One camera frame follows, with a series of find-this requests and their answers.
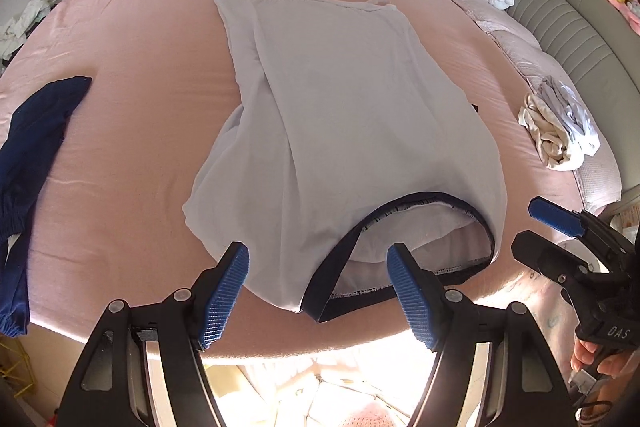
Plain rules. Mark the white garment with navy trim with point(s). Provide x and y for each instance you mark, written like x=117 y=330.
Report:
x=340 y=107

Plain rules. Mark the pale lavender crumpled cloth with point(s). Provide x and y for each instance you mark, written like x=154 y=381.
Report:
x=575 y=112

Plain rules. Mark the person's right hand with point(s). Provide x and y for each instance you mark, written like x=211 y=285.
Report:
x=612 y=364

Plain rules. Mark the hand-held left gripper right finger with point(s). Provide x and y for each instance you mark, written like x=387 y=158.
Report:
x=412 y=297

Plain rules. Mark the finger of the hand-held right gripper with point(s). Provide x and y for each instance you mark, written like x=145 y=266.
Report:
x=540 y=254
x=555 y=214

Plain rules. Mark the pink quilt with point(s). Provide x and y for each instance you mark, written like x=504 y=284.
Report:
x=520 y=52

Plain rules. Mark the navy blue garment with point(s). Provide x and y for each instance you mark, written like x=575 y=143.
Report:
x=30 y=132

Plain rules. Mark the pink plush toy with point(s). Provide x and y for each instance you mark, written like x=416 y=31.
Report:
x=631 y=13

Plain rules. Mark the pile of light clothes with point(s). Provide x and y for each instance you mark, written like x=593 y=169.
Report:
x=30 y=14

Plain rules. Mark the bed with peach pink sheet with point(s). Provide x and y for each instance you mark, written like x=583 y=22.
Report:
x=150 y=57

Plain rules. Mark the grey padded headboard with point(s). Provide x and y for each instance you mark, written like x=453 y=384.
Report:
x=565 y=17

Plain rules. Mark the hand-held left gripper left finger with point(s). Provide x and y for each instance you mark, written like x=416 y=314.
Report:
x=225 y=297

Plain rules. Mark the pink knit item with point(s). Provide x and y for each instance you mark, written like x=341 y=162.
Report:
x=367 y=417

